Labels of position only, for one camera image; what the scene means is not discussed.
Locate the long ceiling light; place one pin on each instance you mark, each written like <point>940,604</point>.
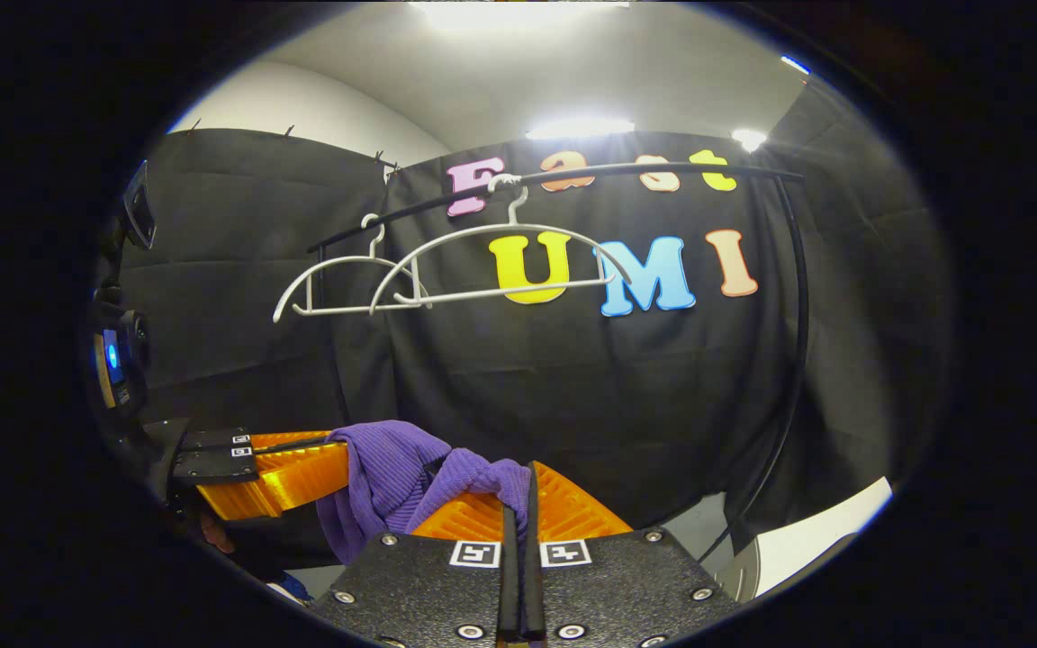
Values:
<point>580,129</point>

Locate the small ceiling light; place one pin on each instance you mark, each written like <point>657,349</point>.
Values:
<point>749,139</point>

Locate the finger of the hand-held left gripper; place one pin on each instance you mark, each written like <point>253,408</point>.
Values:
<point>275,438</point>
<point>275,477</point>

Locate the large ceiling light panel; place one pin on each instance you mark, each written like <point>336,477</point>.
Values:
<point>518,9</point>

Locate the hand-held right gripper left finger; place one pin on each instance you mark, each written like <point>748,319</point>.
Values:
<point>509,585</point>

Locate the white board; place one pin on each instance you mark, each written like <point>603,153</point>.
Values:
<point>825,535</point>

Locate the grey ribbed container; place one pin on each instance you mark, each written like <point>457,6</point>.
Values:
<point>742,571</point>

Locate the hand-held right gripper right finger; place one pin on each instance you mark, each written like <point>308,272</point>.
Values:
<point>534,585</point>

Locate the black backdrop cloth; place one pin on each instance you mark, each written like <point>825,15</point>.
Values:
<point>572,405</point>

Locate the white clothes hanger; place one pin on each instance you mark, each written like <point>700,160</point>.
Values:
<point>513,211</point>
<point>329,311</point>

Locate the twin square ceiling light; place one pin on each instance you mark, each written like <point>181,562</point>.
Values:
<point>795,65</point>

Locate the black metal clothes rack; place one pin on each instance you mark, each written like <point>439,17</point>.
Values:
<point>734,168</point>

